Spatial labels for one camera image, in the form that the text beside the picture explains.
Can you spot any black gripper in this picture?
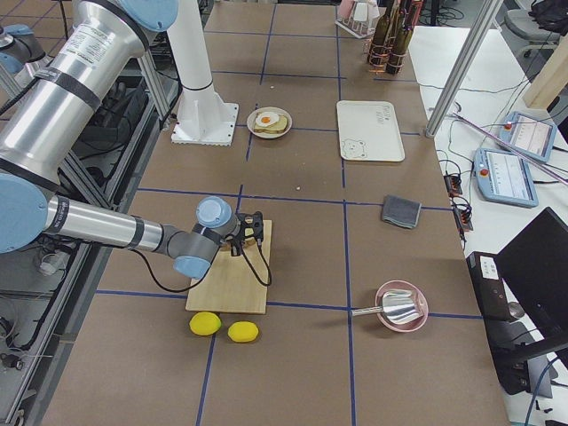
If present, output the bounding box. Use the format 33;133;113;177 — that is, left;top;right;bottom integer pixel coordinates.
236;211;264;245

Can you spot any white round plate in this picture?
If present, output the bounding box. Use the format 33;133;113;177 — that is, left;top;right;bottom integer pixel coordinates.
247;106;292;139

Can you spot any fried egg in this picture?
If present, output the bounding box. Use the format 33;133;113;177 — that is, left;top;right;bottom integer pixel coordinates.
255;111;280;128

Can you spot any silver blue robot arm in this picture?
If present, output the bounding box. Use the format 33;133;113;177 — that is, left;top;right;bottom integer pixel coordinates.
1;1;262;280

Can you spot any white bear tray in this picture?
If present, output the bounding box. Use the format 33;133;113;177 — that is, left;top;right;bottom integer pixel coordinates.
336;100;406;162

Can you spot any wooden cutting board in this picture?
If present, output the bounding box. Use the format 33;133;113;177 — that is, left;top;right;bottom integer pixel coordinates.
185;244;268;314

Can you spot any yellow lemon right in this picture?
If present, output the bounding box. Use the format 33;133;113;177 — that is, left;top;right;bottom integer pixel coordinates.
227;321;259;343

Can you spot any yellow lemon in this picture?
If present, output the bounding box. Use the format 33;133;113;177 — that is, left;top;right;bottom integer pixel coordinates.
189;312;222;336
227;321;259;343

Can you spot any yellow lemon left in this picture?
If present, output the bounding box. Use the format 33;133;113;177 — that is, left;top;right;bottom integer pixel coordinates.
189;312;222;336

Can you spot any grey folded cloth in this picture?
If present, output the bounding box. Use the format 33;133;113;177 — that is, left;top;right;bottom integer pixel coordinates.
381;194;422;229

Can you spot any silver metal scoop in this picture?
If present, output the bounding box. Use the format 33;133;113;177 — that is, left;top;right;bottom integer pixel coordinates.
351;289;424;325

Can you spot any pink bowl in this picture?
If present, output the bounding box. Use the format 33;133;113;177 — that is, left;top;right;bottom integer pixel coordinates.
375;280;429;333

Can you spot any dark green wine bottle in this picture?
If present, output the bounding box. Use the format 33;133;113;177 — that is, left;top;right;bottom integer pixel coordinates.
367;0;398;67

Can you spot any blue teach pendant near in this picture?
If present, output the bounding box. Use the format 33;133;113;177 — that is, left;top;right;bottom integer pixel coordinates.
474;148;539;208

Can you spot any blue teach pendant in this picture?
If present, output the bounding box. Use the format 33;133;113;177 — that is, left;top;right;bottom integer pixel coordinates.
474;148;539;208
500;111;557;163

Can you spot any black monitor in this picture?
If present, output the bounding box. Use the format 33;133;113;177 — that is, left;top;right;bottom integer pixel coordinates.
496;207;567;335

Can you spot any blue teach pendant far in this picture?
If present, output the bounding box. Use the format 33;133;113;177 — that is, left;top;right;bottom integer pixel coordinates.
500;111;557;163

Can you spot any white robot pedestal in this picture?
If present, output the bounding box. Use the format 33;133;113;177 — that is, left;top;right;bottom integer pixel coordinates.
168;0;239;146

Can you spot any white wire cup rack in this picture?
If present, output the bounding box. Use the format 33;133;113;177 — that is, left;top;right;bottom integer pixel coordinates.
335;0;381;39

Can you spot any aluminium frame post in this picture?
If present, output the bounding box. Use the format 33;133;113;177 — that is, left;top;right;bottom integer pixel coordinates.
425;0;503;138

